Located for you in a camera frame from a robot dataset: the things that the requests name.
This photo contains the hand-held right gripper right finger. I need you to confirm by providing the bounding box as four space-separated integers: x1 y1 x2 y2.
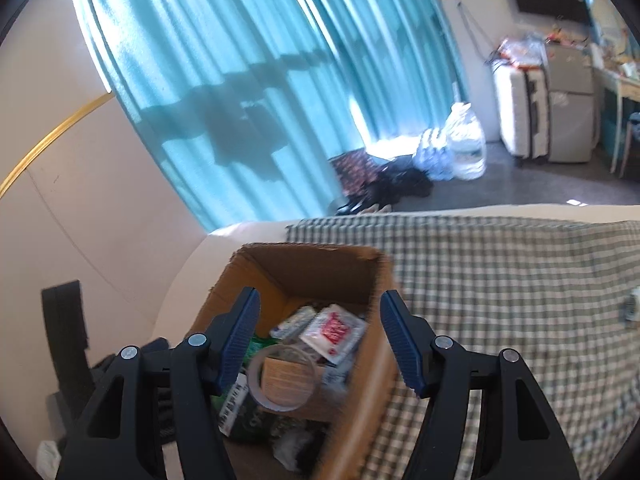
379 290 581 480

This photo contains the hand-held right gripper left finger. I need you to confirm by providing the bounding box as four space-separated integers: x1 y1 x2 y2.
55 286 262 480

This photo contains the red white sachet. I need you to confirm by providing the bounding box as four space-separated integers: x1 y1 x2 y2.
300 304 368 365

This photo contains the clear tape roll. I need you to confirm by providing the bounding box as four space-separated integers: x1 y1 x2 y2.
247 344 326 413

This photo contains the brown cardboard box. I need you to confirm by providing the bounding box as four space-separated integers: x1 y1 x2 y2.
187 242 401 480

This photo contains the grey white checked blanket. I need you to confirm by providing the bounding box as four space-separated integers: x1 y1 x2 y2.
285 215 640 480

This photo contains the black clothing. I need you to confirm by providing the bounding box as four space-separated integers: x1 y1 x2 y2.
335 167 435 216

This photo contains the dark floral bag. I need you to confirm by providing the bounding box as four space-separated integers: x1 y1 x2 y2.
327 149 396 196

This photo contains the pack of small water bottles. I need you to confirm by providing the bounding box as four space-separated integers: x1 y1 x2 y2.
414 127 453 181

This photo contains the large clear water jug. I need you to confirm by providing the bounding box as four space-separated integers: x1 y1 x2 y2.
445 102 488 181

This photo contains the white suitcase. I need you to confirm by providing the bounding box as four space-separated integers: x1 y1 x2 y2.
492 62 551 163

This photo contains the teal curtain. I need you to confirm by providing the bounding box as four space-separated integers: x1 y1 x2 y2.
67 0 471 233

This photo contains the grey mini fridge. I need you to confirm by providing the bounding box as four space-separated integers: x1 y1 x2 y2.
542 42 601 163

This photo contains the pile of plastic bags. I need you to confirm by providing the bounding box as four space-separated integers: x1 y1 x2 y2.
492 32 548 68

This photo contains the wooden desk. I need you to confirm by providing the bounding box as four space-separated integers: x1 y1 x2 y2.
592 55 640 178

